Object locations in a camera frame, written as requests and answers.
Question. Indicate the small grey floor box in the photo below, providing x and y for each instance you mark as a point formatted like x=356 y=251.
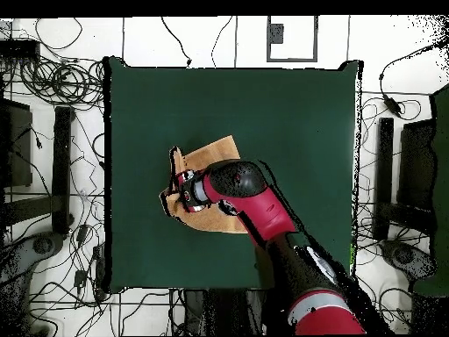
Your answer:
x=276 y=33

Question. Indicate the dark flat panel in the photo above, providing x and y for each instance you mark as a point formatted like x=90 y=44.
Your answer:
x=417 y=165
x=17 y=147

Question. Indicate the black stand bar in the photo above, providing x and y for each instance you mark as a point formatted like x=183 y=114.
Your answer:
x=63 y=168
x=385 y=158

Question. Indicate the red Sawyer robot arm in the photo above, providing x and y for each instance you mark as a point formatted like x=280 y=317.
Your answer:
x=266 y=214

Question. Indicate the black electronics box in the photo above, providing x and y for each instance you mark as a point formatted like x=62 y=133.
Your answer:
x=19 y=49

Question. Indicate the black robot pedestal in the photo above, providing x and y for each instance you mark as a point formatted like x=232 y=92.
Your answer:
x=224 y=312

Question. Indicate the dark swivel chair base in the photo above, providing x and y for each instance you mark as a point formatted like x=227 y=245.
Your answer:
x=42 y=245
x=407 y=256

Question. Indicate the tan terry towel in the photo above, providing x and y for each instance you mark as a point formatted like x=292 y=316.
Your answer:
x=214 y=221

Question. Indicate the dark green table cloth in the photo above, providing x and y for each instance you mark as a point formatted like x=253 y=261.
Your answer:
x=158 y=105

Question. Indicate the grey square floor frame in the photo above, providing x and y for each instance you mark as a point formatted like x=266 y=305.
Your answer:
x=291 y=59

